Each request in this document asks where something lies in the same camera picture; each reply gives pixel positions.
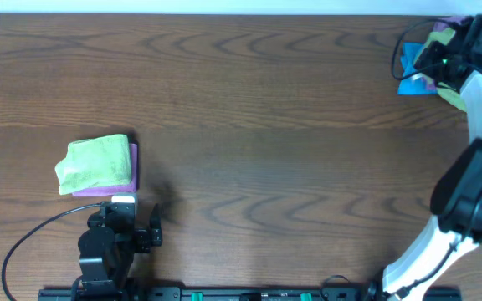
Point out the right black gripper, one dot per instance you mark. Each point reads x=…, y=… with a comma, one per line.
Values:
x=426, y=59

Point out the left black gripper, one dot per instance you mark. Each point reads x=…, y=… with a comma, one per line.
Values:
x=141, y=237

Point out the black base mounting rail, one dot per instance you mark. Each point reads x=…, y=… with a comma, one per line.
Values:
x=347, y=293

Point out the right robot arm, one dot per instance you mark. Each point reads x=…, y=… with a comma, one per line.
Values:
x=455, y=225

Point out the blue microfibre cloth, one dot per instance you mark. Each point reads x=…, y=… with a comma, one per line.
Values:
x=410, y=86

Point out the green microfibre cloth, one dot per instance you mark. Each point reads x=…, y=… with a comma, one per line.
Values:
x=450, y=96

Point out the folded green cloth on stack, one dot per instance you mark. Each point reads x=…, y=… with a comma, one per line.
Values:
x=92, y=163

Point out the purple crumpled microfibre cloth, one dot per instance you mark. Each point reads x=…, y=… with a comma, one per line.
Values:
x=442, y=33

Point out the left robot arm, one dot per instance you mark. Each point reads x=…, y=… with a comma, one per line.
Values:
x=107, y=251

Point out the folded purple cloth under stack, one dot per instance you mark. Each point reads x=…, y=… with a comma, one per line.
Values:
x=112, y=190

